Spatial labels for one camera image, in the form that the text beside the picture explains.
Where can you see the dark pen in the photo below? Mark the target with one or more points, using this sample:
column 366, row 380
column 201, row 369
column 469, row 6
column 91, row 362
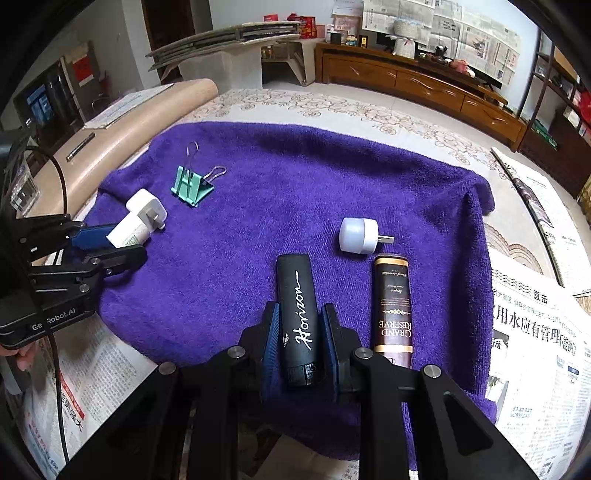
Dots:
column 81, row 146

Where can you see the folded newspaper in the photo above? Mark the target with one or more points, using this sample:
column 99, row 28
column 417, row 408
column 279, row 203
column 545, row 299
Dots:
column 531, row 194

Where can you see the drinking glass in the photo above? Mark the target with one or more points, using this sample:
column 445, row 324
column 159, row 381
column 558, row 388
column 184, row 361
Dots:
column 25, row 189

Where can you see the newspaper sheet with bold headline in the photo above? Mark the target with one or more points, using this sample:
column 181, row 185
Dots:
column 531, row 369

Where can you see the light wooden coffee table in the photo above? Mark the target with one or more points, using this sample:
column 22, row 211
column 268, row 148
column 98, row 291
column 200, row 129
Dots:
column 138, row 129

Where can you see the purple towel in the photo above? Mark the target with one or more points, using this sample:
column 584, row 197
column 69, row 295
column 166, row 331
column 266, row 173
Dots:
column 286, row 194

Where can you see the stack of folded boards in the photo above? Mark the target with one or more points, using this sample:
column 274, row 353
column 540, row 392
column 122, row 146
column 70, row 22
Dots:
column 221, row 41

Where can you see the paper sheets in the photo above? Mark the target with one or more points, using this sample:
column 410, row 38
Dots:
column 129, row 104

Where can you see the wooden television cabinet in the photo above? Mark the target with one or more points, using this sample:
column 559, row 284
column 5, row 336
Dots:
column 415, row 83

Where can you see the newspaper sheets over television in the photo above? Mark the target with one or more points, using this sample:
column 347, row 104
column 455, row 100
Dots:
column 443, row 27

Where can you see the dark bookshelf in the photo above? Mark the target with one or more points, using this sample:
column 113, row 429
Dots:
column 563, row 101

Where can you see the beige floral tablecloth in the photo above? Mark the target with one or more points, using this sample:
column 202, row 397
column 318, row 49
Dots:
column 323, row 106

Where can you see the white plug-in lamp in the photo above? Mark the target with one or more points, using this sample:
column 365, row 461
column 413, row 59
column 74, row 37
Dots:
column 358, row 235

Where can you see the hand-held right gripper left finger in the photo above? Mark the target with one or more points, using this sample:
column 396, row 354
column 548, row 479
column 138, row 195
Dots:
column 270, row 350

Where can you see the black tube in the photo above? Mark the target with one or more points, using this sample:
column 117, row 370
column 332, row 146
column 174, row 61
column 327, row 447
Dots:
column 298, row 314

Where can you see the green binder clip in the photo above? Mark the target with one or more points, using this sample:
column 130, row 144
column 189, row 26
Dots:
column 191, row 187

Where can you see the large newspaper sheet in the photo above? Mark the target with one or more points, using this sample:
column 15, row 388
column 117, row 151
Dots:
column 101, row 369

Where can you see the red gift boxes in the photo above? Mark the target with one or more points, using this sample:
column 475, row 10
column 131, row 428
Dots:
column 304, row 25

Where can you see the white charger plug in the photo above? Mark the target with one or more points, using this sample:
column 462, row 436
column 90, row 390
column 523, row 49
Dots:
column 143, row 203

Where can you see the dark door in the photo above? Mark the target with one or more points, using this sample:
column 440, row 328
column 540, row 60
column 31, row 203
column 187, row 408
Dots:
column 168, row 32

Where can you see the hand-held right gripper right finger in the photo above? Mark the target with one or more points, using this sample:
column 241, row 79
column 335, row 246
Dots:
column 332, row 350

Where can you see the person's left hand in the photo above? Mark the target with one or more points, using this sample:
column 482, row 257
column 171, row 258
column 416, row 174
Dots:
column 23, row 359

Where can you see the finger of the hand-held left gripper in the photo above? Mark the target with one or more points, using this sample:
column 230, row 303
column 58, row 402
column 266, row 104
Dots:
column 120, row 258
column 92, row 235

